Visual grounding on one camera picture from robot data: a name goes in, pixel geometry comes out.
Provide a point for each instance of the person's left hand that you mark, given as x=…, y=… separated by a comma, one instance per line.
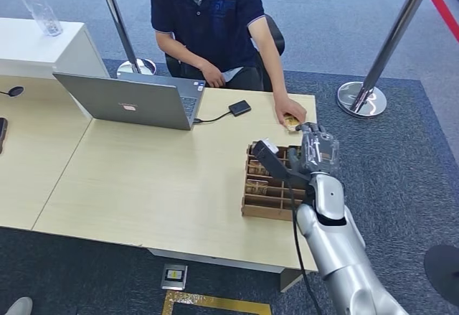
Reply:
x=288, y=106

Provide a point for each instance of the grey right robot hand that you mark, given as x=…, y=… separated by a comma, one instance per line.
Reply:
x=319, y=153

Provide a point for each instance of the person's right hand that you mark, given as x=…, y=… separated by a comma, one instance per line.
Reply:
x=213, y=75

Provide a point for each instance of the person's left forearm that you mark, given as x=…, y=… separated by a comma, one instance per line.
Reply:
x=276, y=75

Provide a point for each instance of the person's right forearm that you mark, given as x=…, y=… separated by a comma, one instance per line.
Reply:
x=179, y=51

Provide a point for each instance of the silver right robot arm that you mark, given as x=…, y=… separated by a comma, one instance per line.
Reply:
x=337, y=251

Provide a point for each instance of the person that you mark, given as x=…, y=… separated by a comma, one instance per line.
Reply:
x=215, y=18

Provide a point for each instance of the wooden compartment card tray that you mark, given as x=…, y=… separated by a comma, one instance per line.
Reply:
x=265, y=206

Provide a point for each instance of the black external drive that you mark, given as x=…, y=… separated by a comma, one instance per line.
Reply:
x=239, y=108

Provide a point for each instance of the black office chair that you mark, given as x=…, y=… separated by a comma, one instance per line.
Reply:
x=276, y=37

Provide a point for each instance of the grey laptop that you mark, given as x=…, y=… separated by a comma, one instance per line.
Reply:
x=125, y=99

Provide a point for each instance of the light wood desk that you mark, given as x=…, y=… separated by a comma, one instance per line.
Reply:
x=35, y=175
x=161, y=184

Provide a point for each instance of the yellow floor marking tape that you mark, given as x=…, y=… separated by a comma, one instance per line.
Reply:
x=215, y=302

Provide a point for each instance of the black round disc base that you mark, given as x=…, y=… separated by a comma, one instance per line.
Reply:
x=445, y=275

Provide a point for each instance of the metal floor socket box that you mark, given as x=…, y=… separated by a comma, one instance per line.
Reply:
x=174, y=276

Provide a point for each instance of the red barrier belt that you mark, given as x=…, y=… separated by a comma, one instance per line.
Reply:
x=445, y=11

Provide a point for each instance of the white cabinet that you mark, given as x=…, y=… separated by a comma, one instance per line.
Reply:
x=32, y=46

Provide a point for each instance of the clear plastic water bottle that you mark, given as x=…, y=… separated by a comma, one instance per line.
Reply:
x=38, y=8

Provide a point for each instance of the black handheld device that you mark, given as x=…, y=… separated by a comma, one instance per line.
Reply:
x=3, y=134

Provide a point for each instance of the grey shoe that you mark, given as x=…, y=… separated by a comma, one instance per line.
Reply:
x=20, y=307

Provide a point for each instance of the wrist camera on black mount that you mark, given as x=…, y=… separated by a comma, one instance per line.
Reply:
x=269, y=158

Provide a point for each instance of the chrome stanchion post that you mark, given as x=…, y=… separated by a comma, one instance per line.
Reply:
x=391, y=42
x=118, y=23

